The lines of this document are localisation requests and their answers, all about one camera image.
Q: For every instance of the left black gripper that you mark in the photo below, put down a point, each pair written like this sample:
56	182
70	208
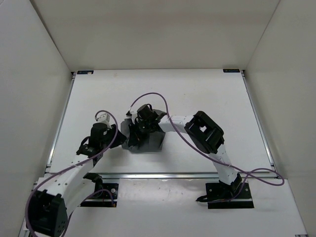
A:
117	134

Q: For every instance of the blue corner label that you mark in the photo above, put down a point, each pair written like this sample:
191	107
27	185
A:
85	72
231	70

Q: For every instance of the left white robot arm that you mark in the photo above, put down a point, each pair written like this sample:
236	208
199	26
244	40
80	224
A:
52	202

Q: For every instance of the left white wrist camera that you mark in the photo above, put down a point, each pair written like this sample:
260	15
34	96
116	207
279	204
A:
103	118

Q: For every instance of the grey pleated skirt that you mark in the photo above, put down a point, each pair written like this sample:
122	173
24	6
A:
143	135

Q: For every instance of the right blue corner label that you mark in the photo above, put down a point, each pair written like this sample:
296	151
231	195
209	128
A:
231	70

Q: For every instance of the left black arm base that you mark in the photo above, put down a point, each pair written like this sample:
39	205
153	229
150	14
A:
106	196

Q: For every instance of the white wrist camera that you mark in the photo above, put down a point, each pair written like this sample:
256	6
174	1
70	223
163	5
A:
103	118
130	114

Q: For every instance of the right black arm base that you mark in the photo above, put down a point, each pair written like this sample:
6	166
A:
218	198

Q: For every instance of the left blue corner label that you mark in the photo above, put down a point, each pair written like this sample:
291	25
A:
85	72

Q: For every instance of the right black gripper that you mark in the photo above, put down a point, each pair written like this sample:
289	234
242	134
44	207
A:
136	137

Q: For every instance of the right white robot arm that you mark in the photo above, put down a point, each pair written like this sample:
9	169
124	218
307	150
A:
208	138

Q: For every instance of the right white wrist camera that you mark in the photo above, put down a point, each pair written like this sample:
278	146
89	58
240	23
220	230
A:
130	114

